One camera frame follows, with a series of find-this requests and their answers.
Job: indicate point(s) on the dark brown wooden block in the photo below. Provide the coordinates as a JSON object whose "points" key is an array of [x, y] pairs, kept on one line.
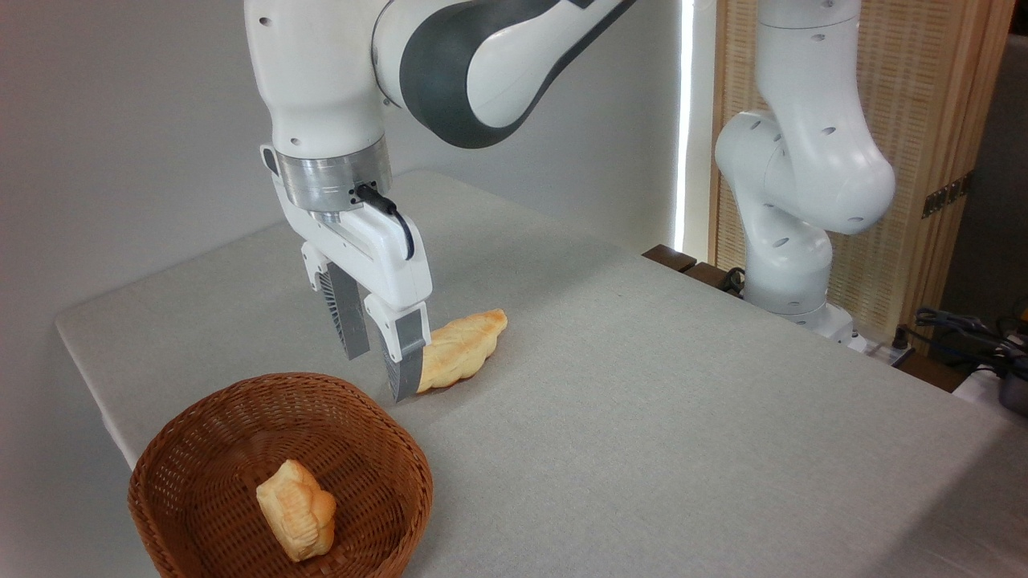
{"points": [[669, 257], [708, 275]]}

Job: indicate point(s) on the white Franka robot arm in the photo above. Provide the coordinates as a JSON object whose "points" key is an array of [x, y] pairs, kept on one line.
{"points": [[321, 80]]}

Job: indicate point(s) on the short golden bread roll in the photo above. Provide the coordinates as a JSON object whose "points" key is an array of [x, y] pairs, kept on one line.
{"points": [[297, 510]]}

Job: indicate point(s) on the brown wicker basket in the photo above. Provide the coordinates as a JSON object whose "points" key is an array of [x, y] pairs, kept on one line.
{"points": [[201, 433]]}

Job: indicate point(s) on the wooden bamboo folding screen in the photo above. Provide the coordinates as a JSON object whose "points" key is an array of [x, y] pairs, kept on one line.
{"points": [[923, 80]]}

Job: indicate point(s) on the dark metal screen hinge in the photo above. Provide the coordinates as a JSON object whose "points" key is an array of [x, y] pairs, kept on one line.
{"points": [[948, 195]]}

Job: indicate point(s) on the long golden bread loaf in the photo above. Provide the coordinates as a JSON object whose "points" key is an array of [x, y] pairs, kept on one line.
{"points": [[466, 341]]}

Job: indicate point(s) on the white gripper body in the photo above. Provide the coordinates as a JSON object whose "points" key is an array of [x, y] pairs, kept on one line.
{"points": [[377, 249]]}

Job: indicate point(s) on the grey tablecloth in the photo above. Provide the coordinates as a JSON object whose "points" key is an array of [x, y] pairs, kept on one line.
{"points": [[642, 417]]}

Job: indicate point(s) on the dark grey round container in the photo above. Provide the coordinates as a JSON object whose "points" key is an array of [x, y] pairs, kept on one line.
{"points": [[1016, 393]]}

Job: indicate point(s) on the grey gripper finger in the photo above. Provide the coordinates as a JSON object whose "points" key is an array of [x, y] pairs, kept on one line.
{"points": [[347, 317], [401, 353]]}

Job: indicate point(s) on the white power strip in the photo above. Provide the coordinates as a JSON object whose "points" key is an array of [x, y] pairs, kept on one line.
{"points": [[887, 352]]}

